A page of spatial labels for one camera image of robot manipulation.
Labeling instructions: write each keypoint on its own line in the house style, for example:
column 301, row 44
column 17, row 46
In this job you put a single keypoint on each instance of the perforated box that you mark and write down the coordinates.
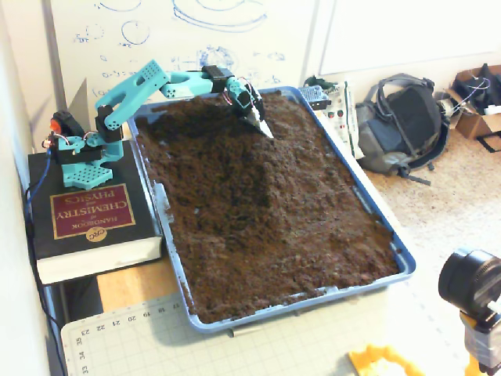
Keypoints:
column 313, row 94

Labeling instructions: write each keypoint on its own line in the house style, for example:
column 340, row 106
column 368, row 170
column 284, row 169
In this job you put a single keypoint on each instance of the small metal bar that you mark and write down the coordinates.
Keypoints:
column 242, row 332

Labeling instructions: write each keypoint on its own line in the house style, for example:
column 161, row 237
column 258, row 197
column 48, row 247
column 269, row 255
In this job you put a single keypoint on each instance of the black chemistry physics handbook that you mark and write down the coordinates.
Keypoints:
column 94, row 211

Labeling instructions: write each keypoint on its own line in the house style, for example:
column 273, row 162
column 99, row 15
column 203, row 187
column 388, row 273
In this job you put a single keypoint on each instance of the grey backpack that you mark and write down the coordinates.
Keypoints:
column 403, row 117

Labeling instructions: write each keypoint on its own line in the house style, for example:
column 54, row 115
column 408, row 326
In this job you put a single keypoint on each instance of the brown fibrous soil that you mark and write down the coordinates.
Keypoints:
column 254, row 203

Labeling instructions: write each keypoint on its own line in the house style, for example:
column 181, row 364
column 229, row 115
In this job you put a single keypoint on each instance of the brown cardboard box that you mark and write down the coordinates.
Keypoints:
column 473, row 125

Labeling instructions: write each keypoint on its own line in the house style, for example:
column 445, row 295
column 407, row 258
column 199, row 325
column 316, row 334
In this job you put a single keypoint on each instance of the grey gridded cutting mat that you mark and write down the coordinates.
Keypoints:
column 195, row 352

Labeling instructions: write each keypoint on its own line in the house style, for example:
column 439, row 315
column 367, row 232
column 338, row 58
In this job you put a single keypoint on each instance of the blue plastic tray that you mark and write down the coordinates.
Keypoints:
column 408, row 266

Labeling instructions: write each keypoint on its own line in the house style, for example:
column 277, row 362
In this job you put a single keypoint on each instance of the teal five-joint robot arm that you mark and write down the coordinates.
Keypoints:
column 84, row 176

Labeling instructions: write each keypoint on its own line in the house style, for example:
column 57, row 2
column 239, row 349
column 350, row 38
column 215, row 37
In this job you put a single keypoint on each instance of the whiteboard with blue drawings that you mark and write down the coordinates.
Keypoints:
column 274, row 31

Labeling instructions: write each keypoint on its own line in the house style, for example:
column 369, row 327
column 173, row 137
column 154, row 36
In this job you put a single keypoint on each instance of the yellow taped camera stand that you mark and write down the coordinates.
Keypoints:
column 481, row 340

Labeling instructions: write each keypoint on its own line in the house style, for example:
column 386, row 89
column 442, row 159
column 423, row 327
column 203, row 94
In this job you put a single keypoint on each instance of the yellow plastic object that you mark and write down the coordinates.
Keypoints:
column 364, row 358

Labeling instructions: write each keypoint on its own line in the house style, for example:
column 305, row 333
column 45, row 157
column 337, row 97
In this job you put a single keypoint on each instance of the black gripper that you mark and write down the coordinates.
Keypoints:
column 256, row 116

